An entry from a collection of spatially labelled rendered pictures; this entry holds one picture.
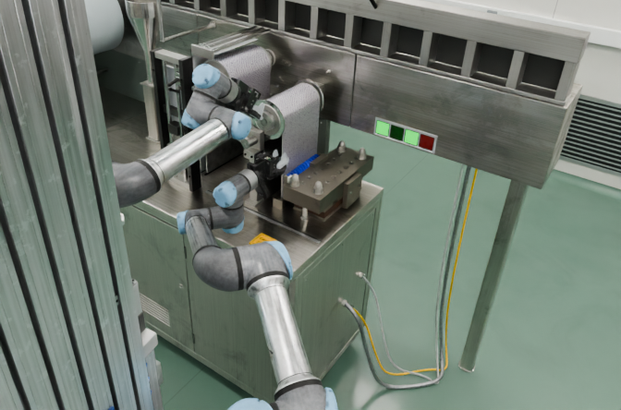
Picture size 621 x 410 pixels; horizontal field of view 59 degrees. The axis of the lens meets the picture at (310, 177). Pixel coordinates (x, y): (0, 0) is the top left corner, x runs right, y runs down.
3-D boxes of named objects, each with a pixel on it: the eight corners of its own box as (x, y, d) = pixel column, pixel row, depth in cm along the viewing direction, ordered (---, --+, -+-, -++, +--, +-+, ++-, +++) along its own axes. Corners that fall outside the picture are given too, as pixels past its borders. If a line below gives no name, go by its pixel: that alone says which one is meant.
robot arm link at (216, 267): (198, 307, 140) (178, 235, 184) (239, 298, 143) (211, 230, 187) (193, 266, 136) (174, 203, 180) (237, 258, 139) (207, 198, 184)
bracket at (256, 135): (243, 204, 210) (242, 133, 194) (254, 197, 214) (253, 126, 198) (253, 209, 208) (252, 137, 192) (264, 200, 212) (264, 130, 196)
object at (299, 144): (281, 178, 204) (282, 134, 194) (315, 154, 221) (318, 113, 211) (282, 178, 203) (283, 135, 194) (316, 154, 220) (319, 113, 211)
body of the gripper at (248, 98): (262, 94, 182) (244, 80, 172) (252, 118, 182) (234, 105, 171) (245, 89, 186) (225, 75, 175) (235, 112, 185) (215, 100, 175)
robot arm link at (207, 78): (185, 84, 161) (196, 58, 162) (206, 97, 171) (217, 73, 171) (204, 90, 158) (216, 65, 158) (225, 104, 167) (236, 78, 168)
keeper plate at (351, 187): (341, 207, 209) (344, 183, 203) (354, 196, 216) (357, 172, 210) (347, 209, 208) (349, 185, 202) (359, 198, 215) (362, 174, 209)
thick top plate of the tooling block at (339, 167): (283, 198, 201) (283, 185, 198) (339, 157, 230) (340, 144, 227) (319, 214, 194) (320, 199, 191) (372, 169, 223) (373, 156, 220)
